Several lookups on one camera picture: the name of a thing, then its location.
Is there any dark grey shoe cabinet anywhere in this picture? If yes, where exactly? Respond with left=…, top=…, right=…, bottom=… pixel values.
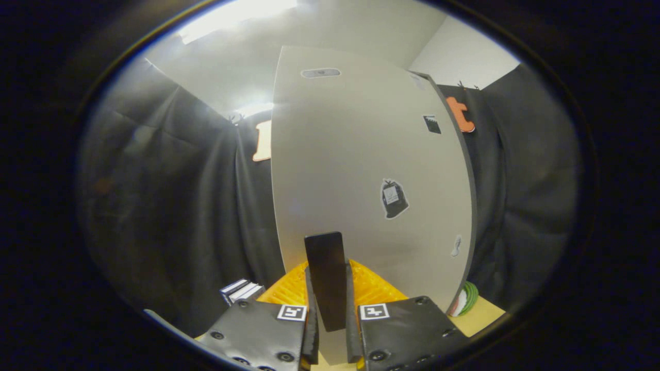
left=412, top=71, right=479, bottom=315

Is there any light grey shoe cabinet door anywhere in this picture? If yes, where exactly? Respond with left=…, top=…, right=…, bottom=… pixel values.
left=271, top=45, right=473, bottom=365

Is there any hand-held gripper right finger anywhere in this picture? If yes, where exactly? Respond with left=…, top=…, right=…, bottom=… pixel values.
left=345, top=259, right=470, bottom=371

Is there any dark blue book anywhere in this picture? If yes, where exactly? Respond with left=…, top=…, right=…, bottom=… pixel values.
left=219, top=278, right=251, bottom=306

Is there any black door handle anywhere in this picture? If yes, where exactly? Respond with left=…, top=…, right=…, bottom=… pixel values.
left=304, top=232, right=347, bottom=333

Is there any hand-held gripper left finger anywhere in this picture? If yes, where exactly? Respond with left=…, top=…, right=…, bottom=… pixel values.
left=199, top=261, right=320, bottom=371

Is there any ceiling light strip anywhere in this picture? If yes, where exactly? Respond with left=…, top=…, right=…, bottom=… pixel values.
left=178, top=0, right=298, bottom=45

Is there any green white striped object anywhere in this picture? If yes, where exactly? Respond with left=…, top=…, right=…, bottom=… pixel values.
left=448, top=281, right=480, bottom=317

